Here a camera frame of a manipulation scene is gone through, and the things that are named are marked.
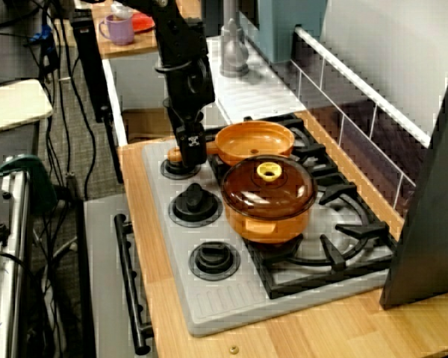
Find beige desk board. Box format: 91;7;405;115
0;78;54;137

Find black cable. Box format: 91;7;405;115
57;14;98;201
0;0;49;33
0;250;60;358

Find white object in mug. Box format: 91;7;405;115
110;2;134;19

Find black stove knob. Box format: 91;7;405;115
167;182;224;228
188;240;242;283
160;158;202;180

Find red plate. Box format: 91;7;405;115
130;11;157;34

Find orange toy cooking pot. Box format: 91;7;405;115
223;201;313;245

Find aluminium frame rails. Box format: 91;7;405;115
0;156;37;358

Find dark tile backsplash panel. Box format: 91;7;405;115
290;25;432;232

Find black oven door handle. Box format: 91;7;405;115
113;213;154;356

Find white toy oven door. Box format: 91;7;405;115
82;195;160;358

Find black slanted post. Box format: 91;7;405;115
69;16;125;184

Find purple mug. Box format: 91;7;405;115
98;13;135;46

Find grey toy stove plate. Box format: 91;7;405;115
140;139;396;339

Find blue cable plug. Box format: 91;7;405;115
26;24;55;57

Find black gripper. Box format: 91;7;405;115
163;56;216;168

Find grey toy faucet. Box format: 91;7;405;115
219;0;249;78

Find dark upright pillar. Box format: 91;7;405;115
379;48;448;310

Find black burner grate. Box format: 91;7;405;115
199;113;399;301

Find brown transparent lid yellow knob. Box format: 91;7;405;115
220;154;318;219

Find orange toy frying pan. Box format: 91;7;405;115
167;121;296;168

